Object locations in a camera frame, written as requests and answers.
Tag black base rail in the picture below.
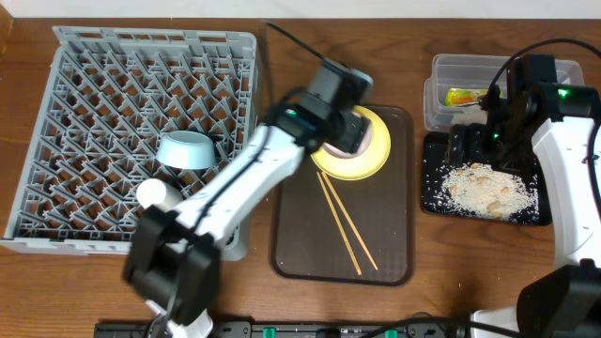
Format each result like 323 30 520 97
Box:
93 314 517 338

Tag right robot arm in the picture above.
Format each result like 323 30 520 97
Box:
447 81 600 337

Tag white cup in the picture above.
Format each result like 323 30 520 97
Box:
136 178 183 211

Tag grey dish rack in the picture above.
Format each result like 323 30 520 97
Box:
1 26 260 255

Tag light blue bowl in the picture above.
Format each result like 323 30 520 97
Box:
156 131 217 170

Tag yellow plate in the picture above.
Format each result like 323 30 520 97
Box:
311 105 391 180

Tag green snack wrapper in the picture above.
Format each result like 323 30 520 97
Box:
444 87 487 107

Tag dark brown serving tray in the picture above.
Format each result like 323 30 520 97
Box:
270 106 415 286

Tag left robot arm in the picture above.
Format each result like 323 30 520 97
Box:
123 87 369 337

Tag pink bowl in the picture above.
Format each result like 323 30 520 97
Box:
322 125 373 159

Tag black waste tray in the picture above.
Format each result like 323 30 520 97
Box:
421 132 552 226

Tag rice and food scraps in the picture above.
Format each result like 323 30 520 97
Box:
425 163 539 223

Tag clear plastic bin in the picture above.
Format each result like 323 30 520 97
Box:
423 53 586 132

